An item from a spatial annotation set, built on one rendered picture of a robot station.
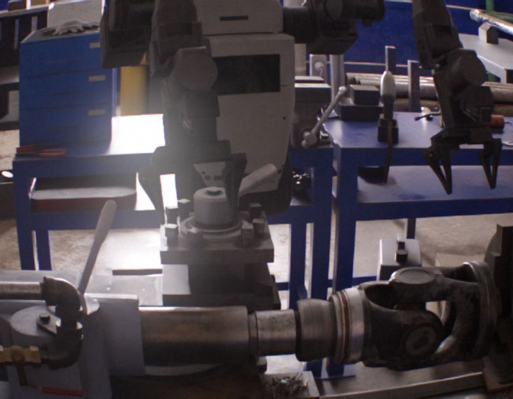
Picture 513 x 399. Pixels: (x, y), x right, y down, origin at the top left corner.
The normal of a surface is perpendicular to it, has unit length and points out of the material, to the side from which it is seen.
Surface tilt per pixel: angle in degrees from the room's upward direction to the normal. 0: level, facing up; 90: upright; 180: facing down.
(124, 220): 90
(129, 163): 90
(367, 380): 0
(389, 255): 0
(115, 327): 51
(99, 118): 90
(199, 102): 60
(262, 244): 0
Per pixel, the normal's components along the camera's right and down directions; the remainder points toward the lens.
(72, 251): 0.00, -0.95
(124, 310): 0.07, -0.69
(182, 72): 0.26, -0.21
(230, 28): 0.30, 0.30
